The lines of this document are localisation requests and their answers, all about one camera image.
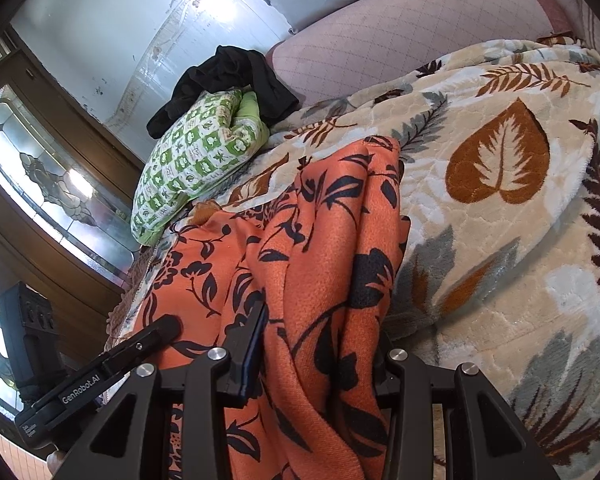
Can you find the pink striped cloth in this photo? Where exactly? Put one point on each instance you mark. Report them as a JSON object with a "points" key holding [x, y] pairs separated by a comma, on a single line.
{"points": [[597, 27]]}

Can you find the pink quilted mattress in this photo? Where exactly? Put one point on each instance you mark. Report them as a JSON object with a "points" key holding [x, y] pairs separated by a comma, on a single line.
{"points": [[405, 20]]}

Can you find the wooden cabinet with glass door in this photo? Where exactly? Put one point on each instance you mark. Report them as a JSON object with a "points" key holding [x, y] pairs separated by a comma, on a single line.
{"points": [[55, 280]]}

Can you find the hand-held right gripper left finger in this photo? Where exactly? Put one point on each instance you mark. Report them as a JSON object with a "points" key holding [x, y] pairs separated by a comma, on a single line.
{"points": [[252, 355]]}

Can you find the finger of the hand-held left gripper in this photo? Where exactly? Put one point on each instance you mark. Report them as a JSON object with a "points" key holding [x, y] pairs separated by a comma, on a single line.
{"points": [[160, 331]]}

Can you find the beige leaf print blanket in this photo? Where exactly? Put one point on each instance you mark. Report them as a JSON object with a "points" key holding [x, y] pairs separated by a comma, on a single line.
{"points": [[480, 240]]}

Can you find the orange black floral garment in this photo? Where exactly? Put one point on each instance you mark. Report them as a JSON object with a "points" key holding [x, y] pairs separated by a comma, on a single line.
{"points": [[325, 240]]}

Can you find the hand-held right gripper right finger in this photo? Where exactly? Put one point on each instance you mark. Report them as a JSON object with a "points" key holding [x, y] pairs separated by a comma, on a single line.
{"points": [[397, 377]]}

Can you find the black clothes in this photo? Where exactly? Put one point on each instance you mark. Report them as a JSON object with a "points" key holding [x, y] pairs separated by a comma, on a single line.
{"points": [[230, 65]]}

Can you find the green white patterned pillow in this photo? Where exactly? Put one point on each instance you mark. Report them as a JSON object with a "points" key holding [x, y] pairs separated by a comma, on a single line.
{"points": [[190, 160]]}

